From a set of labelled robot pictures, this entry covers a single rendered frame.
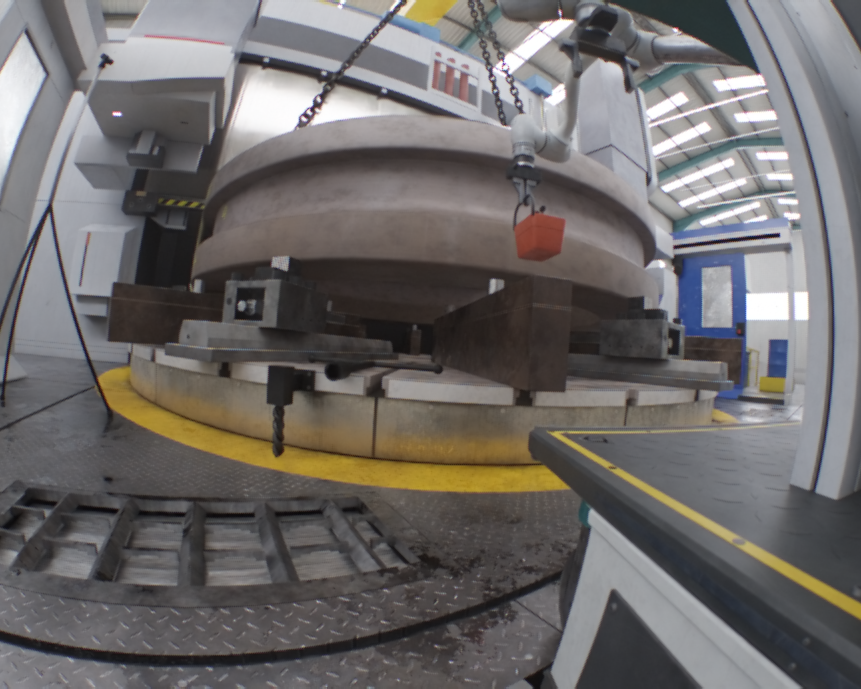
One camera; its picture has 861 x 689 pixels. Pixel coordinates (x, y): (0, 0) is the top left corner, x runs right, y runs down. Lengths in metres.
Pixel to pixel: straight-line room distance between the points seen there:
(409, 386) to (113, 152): 3.65
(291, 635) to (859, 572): 0.61
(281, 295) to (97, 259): 3.10
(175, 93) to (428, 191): 2.26
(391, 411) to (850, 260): 1.33
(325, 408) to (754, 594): 1.39
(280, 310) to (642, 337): 1.90
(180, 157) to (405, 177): 2.46
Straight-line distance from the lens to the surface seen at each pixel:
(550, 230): 1.36
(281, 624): 0.63
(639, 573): 0.29
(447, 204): 2.18
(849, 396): 0.37
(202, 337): 1.56
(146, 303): 2.71
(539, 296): 1.24
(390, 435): 1.41
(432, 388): 1.35
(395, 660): 0.57
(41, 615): 0.71
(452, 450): 1.42
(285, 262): 2.00
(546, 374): 1.25
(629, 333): 2.33
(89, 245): 4.60
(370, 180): 2.29
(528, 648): 0.62
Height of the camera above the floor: 0.42
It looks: 1 degrees up
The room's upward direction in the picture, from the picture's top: 4 degrees clockwise
